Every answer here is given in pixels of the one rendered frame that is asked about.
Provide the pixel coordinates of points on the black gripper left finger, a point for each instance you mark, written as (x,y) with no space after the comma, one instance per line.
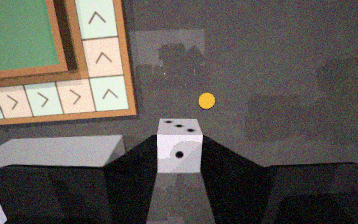
(118,193)

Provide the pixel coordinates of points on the brown square board game track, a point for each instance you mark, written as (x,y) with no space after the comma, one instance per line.
(82,71)

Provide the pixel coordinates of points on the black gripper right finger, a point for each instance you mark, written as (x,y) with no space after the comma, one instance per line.
(242,192)

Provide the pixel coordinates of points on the white die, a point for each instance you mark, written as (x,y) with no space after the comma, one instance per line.
(179,145)

